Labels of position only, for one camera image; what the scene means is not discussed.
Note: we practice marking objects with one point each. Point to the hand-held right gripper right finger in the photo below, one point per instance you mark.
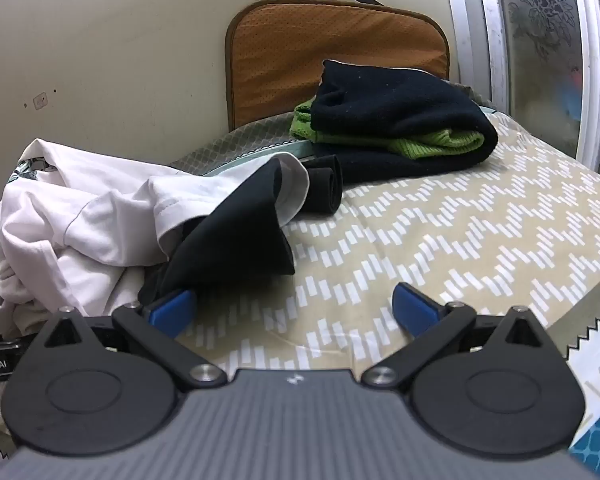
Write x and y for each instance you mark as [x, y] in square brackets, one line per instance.
[414, 310]

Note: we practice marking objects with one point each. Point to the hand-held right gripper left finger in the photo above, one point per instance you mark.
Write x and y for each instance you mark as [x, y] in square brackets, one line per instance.
[172, 311]

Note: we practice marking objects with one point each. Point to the black cloth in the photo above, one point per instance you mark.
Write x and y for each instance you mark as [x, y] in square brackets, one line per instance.
[235, 230]

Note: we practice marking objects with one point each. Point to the white shirt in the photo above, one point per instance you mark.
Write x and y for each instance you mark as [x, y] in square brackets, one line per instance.
[80, 230]

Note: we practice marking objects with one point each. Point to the beige zigzag bed sheet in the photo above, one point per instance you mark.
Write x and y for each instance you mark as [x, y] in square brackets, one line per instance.
[430, 240]

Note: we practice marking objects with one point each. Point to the folded black garment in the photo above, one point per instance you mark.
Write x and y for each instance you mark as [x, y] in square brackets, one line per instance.
[380, 165]

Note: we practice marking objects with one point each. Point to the rolled black socks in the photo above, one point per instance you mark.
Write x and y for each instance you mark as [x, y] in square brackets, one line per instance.
[325, 185]

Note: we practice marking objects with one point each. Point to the folded green garment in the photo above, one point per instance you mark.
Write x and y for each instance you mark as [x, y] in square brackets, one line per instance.
[430, 142]

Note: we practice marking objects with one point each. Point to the white paper bag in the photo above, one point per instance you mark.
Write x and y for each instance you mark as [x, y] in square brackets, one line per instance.
[595, 355]

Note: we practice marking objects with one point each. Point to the folded black sweater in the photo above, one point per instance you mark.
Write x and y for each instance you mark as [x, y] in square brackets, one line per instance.
[395, 100]

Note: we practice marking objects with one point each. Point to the orange cushion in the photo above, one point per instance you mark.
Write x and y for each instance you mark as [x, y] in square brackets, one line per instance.
[280, 60]

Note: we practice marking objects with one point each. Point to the frosted glass window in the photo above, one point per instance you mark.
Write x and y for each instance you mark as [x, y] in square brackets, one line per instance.
[535, 35]

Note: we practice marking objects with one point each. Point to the small white wall fitting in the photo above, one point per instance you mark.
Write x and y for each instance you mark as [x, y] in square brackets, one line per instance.
[40, 101]

